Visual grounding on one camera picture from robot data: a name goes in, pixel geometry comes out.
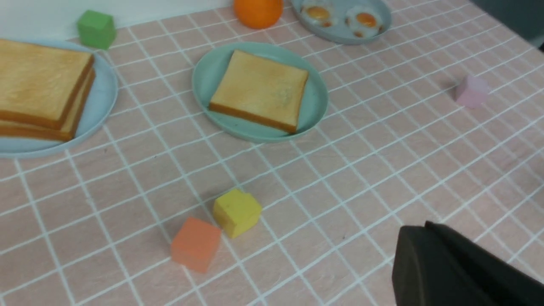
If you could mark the teal center plate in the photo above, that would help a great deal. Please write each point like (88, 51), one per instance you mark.
(211, 68)

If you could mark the right fried egg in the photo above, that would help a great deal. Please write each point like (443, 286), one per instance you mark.
(364, 21)

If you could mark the yellow block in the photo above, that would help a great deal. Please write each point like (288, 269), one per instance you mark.
(236, 212)

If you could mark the light blue bread plate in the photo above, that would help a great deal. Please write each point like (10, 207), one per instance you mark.
(100, 102)

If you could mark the toast slice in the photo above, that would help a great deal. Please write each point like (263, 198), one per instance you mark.
(38, 84)
(69, 127)
(262, 91)

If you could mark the pink checkered tablecloth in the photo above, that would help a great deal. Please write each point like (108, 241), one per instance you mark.
(93, 225)

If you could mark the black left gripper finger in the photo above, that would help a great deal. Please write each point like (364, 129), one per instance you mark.
(437, 266)

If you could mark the orange cube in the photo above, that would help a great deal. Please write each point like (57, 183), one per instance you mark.
(195, 245)

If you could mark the grey blue egg plate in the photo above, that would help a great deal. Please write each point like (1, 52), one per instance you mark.
(340, 33)

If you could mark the pink cube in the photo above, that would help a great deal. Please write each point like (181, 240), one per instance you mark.
(472, 91)

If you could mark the orange fruit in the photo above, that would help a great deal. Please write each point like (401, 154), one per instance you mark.
(258, 14)

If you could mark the fried egg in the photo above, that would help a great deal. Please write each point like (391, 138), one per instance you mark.
(364, 21)
(319, 13)

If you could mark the green cube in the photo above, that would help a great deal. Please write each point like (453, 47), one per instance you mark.
(96, 29)

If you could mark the left fried egg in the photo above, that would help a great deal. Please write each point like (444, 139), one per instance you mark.
(319, 13)

